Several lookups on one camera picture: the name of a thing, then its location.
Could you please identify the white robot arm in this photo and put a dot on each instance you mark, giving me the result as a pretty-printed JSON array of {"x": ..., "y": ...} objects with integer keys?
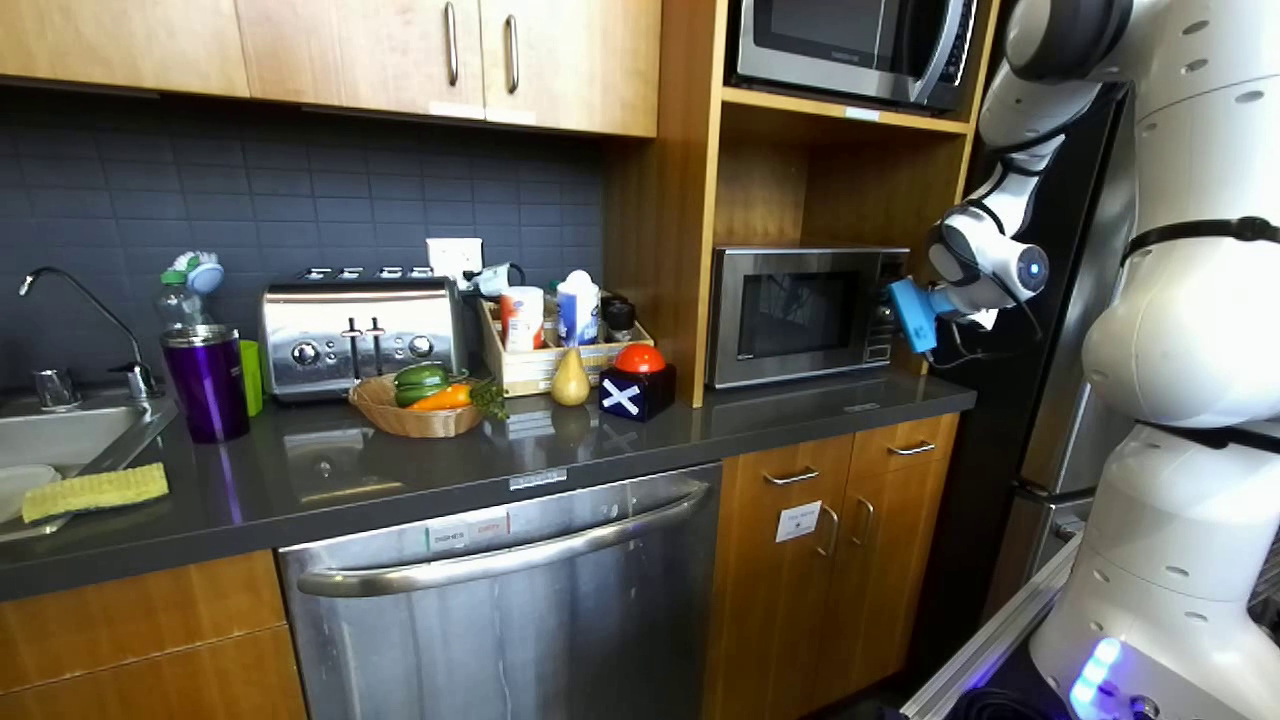
[{"x": 1168, "y": 597}]

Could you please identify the lower stainless steel microwave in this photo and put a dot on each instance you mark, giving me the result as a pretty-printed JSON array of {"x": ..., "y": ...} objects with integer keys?
[{"x": 792, "y": 312}]

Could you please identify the stainless steel microwave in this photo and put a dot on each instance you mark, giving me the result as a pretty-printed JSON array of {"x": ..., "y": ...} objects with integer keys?
[
  {"x": 872, "y": 50},
  {"x": 792, "y": 312}
]

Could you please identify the upper stainless steel microwave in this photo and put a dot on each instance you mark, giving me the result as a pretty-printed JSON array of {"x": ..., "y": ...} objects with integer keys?
[{"x": 872, "y": 50}]

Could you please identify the yellow pear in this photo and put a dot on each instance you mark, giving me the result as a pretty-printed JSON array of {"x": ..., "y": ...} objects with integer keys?
[{"x": 570, "y": 382}]

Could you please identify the wooden condiment caddy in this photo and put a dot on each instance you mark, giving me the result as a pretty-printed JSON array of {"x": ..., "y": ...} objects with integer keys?
[{"x": 526, "y": 330}]

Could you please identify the wooden bowl with vegetables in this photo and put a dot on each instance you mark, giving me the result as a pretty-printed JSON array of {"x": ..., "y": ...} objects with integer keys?
[{"x": 423, "y": 403}]

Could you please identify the stainless steel dishwasher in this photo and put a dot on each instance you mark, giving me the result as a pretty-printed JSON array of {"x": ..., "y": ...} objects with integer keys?
[{"x": 572, "y": 604}]

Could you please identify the wooden lower cabinet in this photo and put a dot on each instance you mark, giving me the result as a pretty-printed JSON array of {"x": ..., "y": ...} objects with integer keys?
[{"x": 816, "y": 566}]

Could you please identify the stainless steel toaster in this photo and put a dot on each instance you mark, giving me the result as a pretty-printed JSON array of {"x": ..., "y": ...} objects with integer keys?
[{"x": 343, "y": 325}]

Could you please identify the wooden upper cabinets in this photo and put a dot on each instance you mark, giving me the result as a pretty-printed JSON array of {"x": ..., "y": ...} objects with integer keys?
[{"x": 572, "y": 67}]

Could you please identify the green cup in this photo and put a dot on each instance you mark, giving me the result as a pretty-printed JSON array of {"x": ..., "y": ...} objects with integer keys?
[{"x": 253, "y": 379}]

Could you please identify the stainless steel refrigerator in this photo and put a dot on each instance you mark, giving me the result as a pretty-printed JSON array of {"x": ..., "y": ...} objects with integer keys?
[{"x": 1031, "y": 450}]

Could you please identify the purple tumbler cup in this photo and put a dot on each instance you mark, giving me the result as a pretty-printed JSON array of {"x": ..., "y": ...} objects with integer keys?
[{"x": 211, "y": 382}]

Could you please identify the chrome sink faucet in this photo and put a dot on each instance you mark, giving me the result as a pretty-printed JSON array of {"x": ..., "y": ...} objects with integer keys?
[{"x": 110, "y": 330}]

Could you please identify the yellow sponge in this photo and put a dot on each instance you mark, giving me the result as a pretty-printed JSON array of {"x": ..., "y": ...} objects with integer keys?
[{"x": 92, "y": 495}]

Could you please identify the steel kitchen sink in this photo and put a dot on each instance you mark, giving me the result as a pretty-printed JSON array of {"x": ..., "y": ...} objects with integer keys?
[{"x": 53, "y": 447}]

